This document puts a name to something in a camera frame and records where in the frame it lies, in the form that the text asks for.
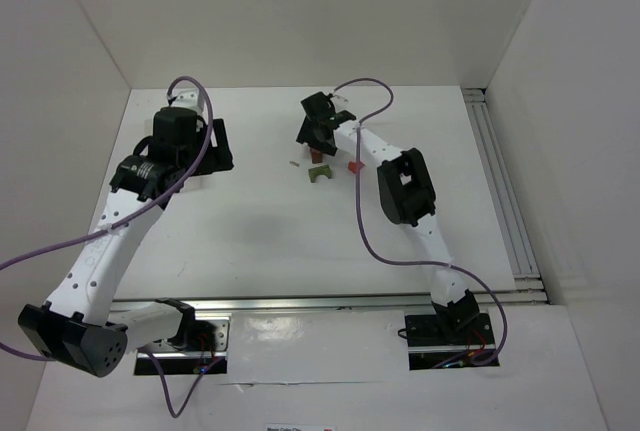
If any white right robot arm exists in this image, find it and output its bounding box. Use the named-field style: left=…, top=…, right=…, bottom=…
left=296, top=92, right=479, bottom=337

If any white paper label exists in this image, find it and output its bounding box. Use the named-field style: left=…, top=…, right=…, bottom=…
left=263, top=423, right=336, bottom=431

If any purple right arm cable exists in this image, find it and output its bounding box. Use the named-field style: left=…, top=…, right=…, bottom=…
left=329, top=77, right=510, bottom=367

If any aluminium front rail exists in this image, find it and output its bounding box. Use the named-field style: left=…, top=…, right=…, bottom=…
left=111, top=293, right=529, bottom=313

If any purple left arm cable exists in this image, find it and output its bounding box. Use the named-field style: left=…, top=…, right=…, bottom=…
left=0, top=75, right=225, bottom=418

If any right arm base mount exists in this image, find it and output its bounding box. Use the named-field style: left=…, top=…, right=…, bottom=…
left=397, top=313, right=496, bottom=371

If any brown wood block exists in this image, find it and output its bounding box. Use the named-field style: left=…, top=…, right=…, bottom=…
left=309, top=148, right=323, bottom=164

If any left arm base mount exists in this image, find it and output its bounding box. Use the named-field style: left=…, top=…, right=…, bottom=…
left=148, top=313, right=231, bottom=376

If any green arch wood block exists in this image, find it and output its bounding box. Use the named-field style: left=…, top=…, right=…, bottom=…
left=308, top=164, right=333, bottom=183

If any red wood block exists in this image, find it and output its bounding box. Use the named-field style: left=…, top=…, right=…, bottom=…
left=347, top=161, right=364, bottom=174

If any aluminium side rail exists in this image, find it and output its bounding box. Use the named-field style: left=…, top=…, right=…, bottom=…
left=462, top=88, right=550, bottom=305

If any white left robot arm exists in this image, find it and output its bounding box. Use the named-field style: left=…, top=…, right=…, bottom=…
left=18, top=89, right=233, bottom=377

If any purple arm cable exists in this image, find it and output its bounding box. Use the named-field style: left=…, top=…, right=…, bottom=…
left=329, top=77, right=510, bottom=367
left=0, top=75, right=225, bottom=418

